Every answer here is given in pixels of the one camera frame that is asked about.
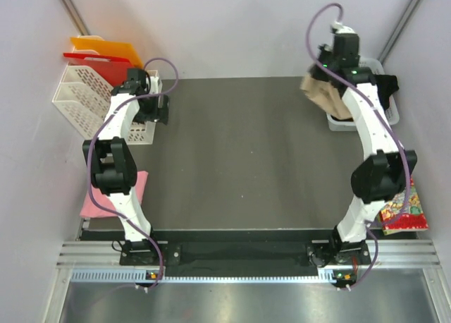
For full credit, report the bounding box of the beige t shirt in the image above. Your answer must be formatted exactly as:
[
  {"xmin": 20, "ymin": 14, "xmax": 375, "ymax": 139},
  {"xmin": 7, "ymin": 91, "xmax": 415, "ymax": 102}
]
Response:
[{"xmin": 299, "ymin": 74, "xmax": 352, "ymax": 121}]

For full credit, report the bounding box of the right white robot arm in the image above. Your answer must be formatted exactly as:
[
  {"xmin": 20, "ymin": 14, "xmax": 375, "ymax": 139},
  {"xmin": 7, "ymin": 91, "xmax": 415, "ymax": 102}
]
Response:
[{"xmin": 312, "ymin": 22, "xmax": 417, "ymax": 266}]

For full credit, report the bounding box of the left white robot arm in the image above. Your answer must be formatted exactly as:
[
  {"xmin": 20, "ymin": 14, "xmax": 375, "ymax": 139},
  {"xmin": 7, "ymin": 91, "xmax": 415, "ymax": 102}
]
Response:
[{"xmin": 82, "ymin": 68, "xmax": 169, "ymax": 266}]

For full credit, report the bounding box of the red plastic folder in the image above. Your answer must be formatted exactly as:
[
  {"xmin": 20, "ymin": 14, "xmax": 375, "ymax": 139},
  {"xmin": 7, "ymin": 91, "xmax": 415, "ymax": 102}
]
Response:
[{"xmin": 63, "ymin": 52, "xmax": 134, "ymax": 87}]

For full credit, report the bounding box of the black t shirt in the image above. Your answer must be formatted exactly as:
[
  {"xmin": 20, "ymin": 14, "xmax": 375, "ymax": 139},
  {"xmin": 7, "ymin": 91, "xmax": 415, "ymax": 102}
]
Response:
[{"xmin": 375, "ymin": 75, "xmax": 399, "ymax": 111}]

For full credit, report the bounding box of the orange plastic folder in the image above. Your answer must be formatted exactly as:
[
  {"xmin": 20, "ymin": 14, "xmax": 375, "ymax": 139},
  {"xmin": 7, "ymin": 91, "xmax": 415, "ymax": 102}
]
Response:
[{"xmin": 70, "ymin": 37, "xmax": 143, "ymax": 68}]

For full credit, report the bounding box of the white perforated file organizer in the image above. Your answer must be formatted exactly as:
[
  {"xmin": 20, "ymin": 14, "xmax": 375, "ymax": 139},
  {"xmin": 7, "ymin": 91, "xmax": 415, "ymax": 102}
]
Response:
[{"xmin": 52, "ymin": 66, "xmax": 156, "ymax": 145}]

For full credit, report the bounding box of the white mesh laundry basket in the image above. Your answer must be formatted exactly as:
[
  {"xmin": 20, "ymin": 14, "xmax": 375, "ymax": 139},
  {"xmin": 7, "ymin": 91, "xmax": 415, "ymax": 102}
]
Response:
[{"xmin": 326, "ymin": 57, "xmax": 400, "ymax": 132}]

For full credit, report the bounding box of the pink folded t shirt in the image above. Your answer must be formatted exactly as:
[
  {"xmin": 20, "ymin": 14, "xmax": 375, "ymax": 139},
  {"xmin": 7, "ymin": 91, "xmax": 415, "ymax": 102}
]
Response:
[{"xmin": 80, "ymin": 171, "xmax": 149, "ymax": 219}]

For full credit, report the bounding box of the colourful picture book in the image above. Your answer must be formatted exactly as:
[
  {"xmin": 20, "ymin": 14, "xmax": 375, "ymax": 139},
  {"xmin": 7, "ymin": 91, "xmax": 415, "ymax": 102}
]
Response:
[{"xmin": 376, "ymin": 177, "xmax": 429, "ymax": 235}]

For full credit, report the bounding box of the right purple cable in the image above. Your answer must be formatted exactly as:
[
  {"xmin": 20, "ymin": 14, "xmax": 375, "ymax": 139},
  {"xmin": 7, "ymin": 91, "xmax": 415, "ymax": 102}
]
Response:
[{"xmin": 304, "ymin": 3, "xmax": 413, "ymax": 291}]

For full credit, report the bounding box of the purple cable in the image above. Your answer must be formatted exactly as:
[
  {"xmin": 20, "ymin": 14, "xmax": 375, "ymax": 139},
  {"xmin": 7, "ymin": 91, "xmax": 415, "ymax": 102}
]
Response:
[
  {"xmin": 86, "ymin": 57, "xmax": 180, "ymax": 291},
  {"xmin": 304, "ymin": 3, "xmax": 413, "ymax": 291}
]

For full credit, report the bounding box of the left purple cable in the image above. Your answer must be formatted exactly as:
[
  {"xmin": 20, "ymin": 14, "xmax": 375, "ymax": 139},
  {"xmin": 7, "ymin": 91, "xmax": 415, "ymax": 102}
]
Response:
[{"xmin": 86, "ymin": 57, "xmax": 180, "ymax": 291}]

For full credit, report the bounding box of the white slotted cable duct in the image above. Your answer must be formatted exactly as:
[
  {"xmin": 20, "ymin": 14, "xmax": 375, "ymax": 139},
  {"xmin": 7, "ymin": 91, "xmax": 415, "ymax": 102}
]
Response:
[{"xmin": 70, "ymin": 269, "xmax": 337, "ymax": 284}]

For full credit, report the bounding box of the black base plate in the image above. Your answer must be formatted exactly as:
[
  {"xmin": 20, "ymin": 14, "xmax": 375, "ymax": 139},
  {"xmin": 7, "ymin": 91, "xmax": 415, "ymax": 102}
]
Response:
[{"xmin": 119, "ymin": 241, "xmax": 371, "ymax": 267}]

